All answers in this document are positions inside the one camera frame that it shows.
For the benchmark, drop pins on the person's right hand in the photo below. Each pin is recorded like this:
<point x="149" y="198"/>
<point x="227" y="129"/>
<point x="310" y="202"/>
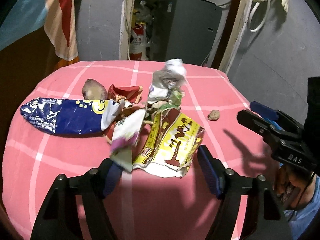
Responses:
<point x="294" y="192"/>

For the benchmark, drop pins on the white purple wrapper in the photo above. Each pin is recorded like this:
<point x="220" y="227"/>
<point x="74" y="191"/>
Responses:
<point x="125" y="137"/>

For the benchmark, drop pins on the green white wrapper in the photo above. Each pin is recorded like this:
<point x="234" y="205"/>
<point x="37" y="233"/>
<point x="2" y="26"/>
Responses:
<point x="173" y="101"/>

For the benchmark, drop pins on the wooden door frame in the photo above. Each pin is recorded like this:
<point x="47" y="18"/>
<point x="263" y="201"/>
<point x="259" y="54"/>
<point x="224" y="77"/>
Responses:
<point x="235" y="25"/>

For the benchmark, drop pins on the yellow red snack bag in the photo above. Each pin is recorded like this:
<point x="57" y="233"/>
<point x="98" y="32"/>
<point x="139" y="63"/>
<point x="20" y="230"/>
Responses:
<point x="171" y="145"/>

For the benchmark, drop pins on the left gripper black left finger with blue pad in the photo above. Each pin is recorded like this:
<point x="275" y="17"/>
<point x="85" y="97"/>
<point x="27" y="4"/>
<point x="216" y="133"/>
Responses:
<point x="58" y="215"/>

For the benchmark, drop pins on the grey cabinet appliance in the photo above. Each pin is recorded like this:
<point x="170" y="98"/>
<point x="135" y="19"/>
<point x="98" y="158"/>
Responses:
<point x="184" y="29"/>

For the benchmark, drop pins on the red brown torn wrapper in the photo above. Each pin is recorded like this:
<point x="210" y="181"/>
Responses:
<point x="132" y="94"/>

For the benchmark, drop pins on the red white sack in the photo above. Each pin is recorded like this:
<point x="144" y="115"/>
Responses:
<point x="138" y="42"/>

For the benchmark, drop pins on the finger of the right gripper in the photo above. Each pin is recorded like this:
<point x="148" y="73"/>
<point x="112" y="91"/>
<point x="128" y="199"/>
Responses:
<point x="267" y="112"/>
<point x="283" y="133"/>

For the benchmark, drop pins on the light blue sleeve forearm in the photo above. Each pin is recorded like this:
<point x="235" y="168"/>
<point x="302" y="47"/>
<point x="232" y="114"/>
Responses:
<point x="299" y="220"/>

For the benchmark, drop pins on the blue striped towel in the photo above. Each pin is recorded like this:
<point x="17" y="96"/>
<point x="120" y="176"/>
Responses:
<point x="57" y="17"/>

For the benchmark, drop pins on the brown potato peel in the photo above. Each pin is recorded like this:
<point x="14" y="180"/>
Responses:
<point x="93" y="90"/>

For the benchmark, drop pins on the blue white snack bag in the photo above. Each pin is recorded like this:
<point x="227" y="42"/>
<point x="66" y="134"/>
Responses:
<point x="69" y="117"/>

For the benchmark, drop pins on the crumpled silver white wrapper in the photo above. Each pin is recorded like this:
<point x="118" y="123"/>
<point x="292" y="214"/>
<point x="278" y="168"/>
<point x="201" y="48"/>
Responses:
<point x="164" y="81"/>

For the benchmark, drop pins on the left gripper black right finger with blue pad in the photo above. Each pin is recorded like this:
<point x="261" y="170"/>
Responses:
<point x="264" y="216"/>

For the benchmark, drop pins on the small brown crumb lump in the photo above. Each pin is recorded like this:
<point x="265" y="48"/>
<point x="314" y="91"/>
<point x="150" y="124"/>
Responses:
<point x="213" y="115"/>

